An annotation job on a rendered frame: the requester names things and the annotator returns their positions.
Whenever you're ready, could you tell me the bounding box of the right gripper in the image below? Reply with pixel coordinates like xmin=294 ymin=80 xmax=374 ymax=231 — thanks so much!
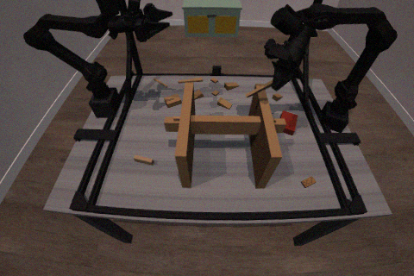
xmin=122 ymin=3 xmax=173 ymax=42

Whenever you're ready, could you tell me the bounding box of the wooden rail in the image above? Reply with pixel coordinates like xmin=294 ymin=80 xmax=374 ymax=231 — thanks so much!
xmin=164 ymin=116 xmax=286 ymax=135

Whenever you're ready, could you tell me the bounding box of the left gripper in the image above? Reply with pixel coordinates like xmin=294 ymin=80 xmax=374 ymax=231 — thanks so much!
xmin=267 ymin=39 xmax=306 ymax=91

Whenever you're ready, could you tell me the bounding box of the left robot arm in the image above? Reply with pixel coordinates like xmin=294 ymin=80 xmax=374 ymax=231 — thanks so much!
xmin=271 ymin=3 xmax=398 ymax=118

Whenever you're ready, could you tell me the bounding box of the tan wooden board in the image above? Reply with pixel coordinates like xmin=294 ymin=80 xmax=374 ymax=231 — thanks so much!
xmin=175 ymin=83 xmax=196 ymax=188
xmin=248 ymin=90 xmax=282 ymax=189

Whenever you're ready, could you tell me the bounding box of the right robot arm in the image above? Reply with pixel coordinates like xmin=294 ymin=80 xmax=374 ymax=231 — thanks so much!
xmin=23 ymin=0 xmax=141 ymax=100

